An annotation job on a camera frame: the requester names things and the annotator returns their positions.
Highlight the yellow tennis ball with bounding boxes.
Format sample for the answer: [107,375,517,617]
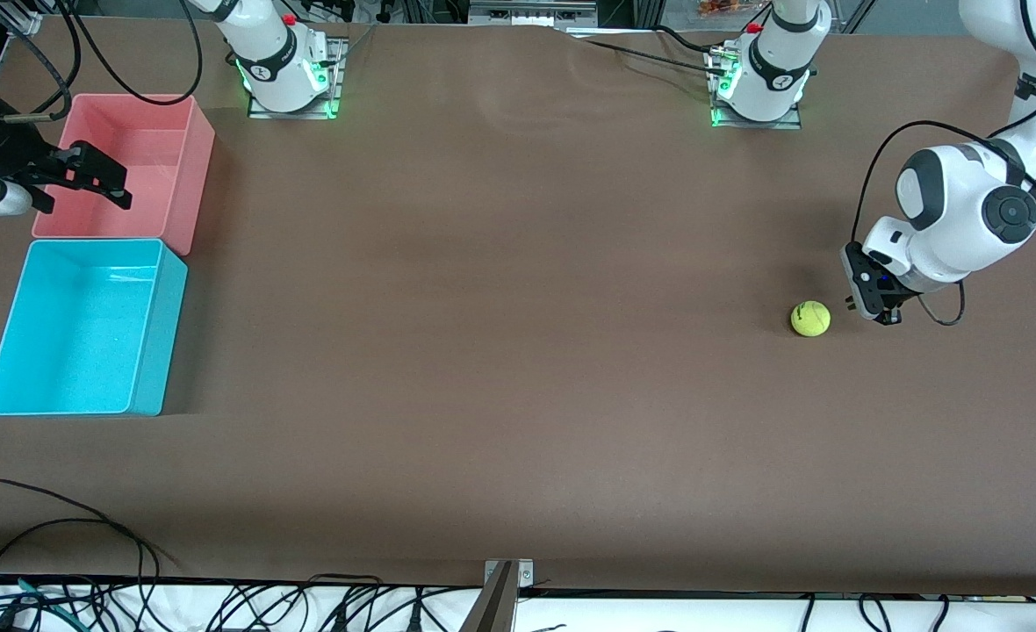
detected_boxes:
[790,300,831,338]

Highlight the pink plastic bin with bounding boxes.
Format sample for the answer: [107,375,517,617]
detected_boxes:
[32,93,217,257]

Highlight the blue plastic bin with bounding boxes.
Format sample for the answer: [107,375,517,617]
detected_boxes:
[0,238,190,418]

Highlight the grey power strip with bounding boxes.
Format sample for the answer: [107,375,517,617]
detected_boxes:
[467,0,600,28]

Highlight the grey metal bar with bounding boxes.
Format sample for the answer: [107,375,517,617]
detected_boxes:
[458,562,519,632]

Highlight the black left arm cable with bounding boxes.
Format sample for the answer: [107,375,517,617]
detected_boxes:
[850,0,1036,328]

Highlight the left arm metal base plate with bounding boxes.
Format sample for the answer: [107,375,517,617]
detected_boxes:
[708,48,805,132]

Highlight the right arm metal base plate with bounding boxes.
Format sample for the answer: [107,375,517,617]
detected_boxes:
[248,39,346,120]

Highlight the black loose cable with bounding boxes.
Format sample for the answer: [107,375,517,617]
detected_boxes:
[0,478,183,573]
[0,516,148,632]

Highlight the black base cable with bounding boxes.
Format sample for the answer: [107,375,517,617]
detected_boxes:
[569,37,731,78]
[652,24,731,55]

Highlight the silver table edge bracket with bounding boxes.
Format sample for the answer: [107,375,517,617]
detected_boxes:
[484,558,536,591]

